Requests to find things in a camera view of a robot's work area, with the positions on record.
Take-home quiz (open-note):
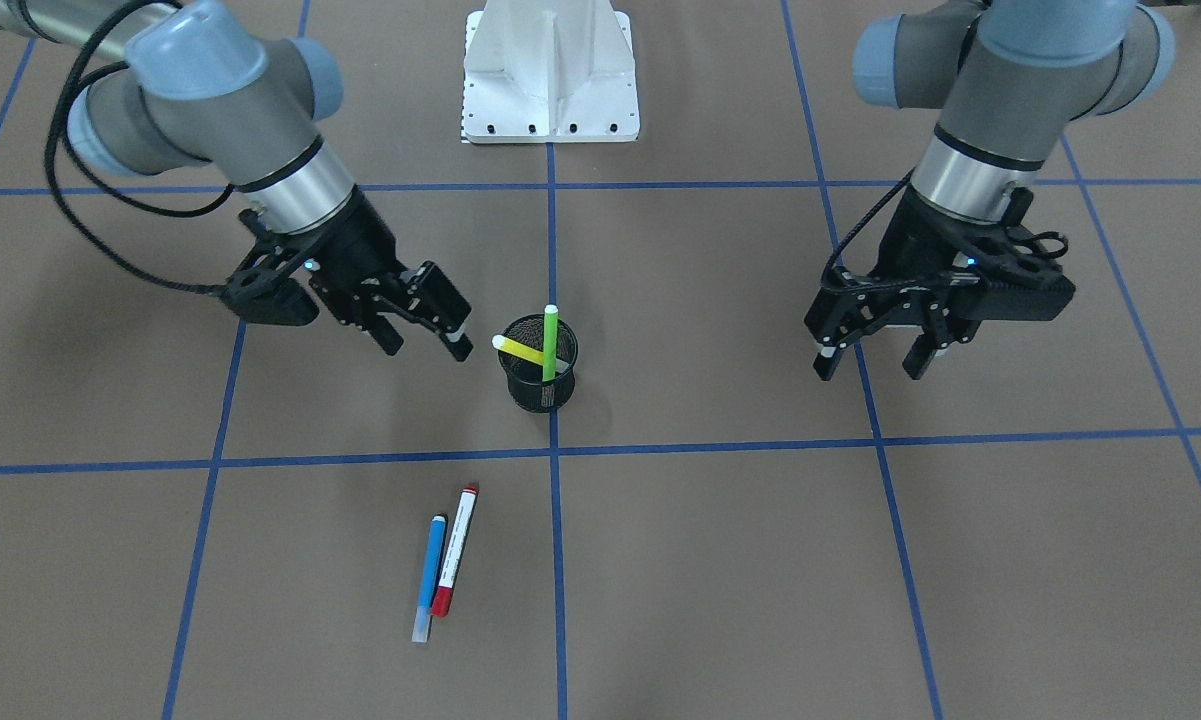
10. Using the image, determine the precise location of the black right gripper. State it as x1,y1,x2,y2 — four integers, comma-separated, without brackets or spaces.
311,190,473,364

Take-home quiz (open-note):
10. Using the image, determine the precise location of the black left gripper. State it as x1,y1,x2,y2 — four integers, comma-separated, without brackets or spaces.
805,190,990,382

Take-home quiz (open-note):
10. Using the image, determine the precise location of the green marker pen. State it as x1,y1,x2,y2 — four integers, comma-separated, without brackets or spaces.
540,304,558,383

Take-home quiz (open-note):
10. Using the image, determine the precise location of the red capped white marker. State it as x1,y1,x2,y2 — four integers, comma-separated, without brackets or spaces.
430,484,480,618

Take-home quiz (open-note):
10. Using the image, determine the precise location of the blue marker pen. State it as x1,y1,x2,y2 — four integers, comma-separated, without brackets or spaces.
411,514,448,644

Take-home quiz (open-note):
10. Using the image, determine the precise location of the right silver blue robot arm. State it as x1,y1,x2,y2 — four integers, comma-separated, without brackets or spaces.
0,1,472,361

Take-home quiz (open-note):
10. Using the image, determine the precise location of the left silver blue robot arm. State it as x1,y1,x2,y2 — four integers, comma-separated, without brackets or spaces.
805,1,1176,382

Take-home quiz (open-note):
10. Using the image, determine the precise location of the yellow highlighter pen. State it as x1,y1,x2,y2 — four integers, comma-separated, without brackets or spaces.
491,334,544,366

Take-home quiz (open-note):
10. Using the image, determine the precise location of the black mesh pen cup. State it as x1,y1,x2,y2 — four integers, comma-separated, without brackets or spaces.
498,313,580,413

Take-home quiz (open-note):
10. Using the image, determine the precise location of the blue tape strip lengthwise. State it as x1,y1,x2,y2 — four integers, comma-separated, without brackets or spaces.
545,143,569,719

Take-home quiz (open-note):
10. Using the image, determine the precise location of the blue tape strip crosswise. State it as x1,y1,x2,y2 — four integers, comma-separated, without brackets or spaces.
0,427,1201,478

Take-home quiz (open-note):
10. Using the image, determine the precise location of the brown paper table cover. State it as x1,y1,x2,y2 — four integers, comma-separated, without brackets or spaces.
0,1,1201,719

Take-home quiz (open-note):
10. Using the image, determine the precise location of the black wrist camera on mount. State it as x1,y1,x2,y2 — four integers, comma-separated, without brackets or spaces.
219,209,331,328

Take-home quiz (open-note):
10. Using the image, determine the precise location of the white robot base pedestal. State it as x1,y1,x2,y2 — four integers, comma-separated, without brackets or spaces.
460,1,641,145

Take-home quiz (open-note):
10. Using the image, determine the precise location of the black braided camera cable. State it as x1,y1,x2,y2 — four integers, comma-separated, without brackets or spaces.
44,0,251,298

